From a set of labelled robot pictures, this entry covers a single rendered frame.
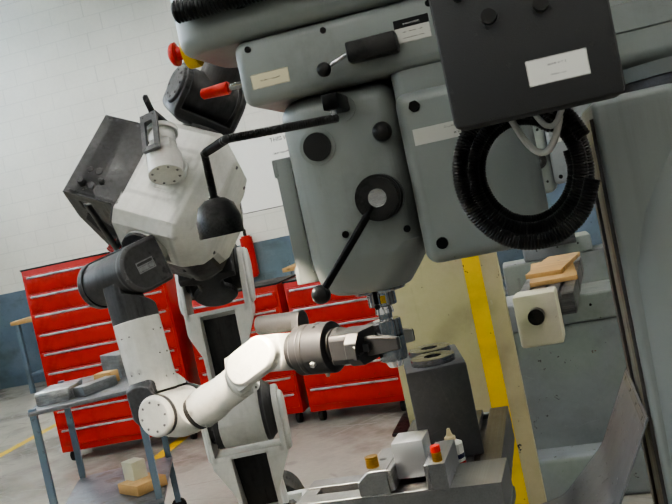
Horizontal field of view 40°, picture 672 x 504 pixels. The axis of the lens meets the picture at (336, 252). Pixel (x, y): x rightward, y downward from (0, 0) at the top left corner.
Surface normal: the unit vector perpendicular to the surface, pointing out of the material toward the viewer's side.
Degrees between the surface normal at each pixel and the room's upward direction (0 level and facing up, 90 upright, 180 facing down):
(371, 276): 123
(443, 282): 90
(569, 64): 90
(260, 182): 90
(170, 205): 58
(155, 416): 86
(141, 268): 82
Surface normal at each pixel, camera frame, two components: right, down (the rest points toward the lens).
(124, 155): -0.11, -0.47
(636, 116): -0.22, 0.10
